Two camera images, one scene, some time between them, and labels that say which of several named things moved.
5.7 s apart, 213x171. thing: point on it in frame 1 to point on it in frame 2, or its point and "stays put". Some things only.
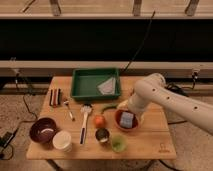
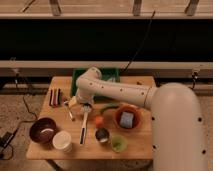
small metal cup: (102, 135) stays put
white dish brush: (86, 109) stays put
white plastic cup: (62, 140) stays put
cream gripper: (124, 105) to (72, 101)
